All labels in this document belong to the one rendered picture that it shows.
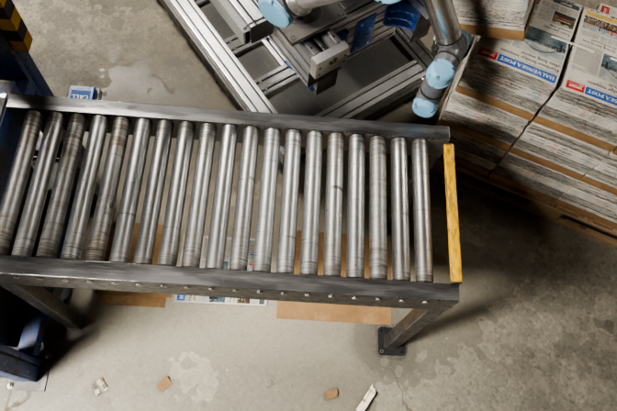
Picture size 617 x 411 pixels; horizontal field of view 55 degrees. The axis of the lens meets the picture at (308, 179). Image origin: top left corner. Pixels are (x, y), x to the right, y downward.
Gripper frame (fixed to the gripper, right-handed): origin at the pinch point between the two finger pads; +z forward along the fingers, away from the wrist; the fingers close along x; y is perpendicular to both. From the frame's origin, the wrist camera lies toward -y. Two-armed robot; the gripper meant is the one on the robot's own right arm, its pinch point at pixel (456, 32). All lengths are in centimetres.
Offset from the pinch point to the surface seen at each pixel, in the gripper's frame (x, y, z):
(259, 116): 44, 13, -56
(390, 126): 8.3, 0.5, -41.6
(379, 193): 4, -1, -64
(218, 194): 44, 13, -84
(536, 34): -23.6, -7.5, 11.0
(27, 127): 101, 32, -88
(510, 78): -19.4, -11.1, -6.2
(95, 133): 83, 26, -82
